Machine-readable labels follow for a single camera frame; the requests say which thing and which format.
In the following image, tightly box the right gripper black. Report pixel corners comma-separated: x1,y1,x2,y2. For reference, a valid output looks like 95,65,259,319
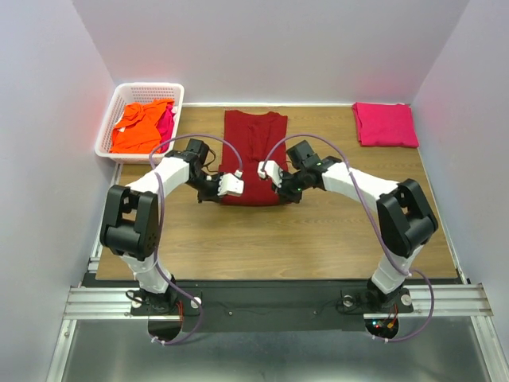
271,168,309,204

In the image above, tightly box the dark red t shirt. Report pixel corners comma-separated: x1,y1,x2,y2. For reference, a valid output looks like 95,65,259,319
221,110,288,207

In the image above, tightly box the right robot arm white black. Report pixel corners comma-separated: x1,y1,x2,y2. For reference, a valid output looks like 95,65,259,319
258,140,438,310

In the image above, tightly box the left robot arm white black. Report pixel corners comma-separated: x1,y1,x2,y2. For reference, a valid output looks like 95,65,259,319
99,138,223,315

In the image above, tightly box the pink t shirt in basket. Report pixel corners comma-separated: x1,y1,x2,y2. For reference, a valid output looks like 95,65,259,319
157,104,175,143

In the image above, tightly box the orange t shirt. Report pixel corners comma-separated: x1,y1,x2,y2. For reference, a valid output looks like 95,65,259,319
110,99,174,154

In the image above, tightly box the white plastic laundry basket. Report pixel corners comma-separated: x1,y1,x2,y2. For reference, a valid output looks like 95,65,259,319
95,82,185,164

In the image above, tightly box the folded pink t shirt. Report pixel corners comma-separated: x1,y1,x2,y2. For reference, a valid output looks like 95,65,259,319
352,102,419,148

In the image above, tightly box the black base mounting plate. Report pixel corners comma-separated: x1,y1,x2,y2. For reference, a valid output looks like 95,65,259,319
79,278,414,333

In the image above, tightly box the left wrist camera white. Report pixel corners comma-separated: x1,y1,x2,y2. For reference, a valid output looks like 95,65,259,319
217,170,244,197

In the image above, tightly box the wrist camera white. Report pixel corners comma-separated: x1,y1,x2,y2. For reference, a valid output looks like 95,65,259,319
257,160,282,189
217,170,244,197

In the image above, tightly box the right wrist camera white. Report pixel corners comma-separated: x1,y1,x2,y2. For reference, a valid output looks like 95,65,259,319
257,160,282,189

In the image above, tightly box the aluminium frame rail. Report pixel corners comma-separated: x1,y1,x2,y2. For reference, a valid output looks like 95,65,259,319
64,284,493,320

